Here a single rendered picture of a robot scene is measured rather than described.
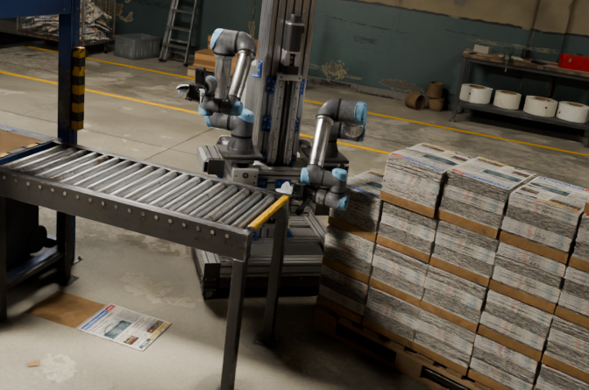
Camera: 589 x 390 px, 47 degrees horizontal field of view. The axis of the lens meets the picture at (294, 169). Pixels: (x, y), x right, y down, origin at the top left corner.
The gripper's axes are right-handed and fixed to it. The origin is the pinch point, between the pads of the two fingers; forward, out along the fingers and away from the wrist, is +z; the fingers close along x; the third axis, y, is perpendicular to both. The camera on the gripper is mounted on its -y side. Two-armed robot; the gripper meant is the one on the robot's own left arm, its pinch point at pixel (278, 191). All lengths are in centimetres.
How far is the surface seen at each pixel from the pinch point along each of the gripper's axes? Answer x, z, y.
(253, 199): 24.0, 3.2, 2.5
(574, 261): 23, -136, 9
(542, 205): 17, -119, 27
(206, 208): 46.8, 16.1, 2.4
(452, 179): 4, -81, 26
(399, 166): -2, -56, 25
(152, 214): 64, 32, 1
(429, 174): 4, -71, 26
